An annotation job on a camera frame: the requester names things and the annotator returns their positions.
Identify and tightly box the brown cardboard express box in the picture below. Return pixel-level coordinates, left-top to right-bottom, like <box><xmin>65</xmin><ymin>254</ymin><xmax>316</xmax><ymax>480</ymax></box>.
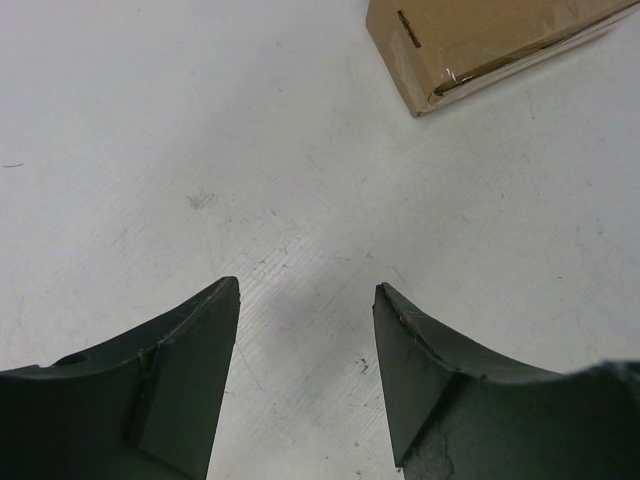
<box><xmin>366</xmin><ymin>0</ymin><xmax>639</xmax><ymax>117</ymax></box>

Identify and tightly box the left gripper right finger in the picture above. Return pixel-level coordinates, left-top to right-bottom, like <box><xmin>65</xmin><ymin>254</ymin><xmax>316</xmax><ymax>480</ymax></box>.
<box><xmin>373</xmin><ymin>283</ymin><xmax>639</xmax><ymax>479</ymax></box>

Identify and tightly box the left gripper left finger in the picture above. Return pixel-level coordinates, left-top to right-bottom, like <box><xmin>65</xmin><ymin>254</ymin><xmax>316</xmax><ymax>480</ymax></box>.
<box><xmin>1</xmin><ymin>276</ymin><xmax>240</xmax><ymax>479</ymax></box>

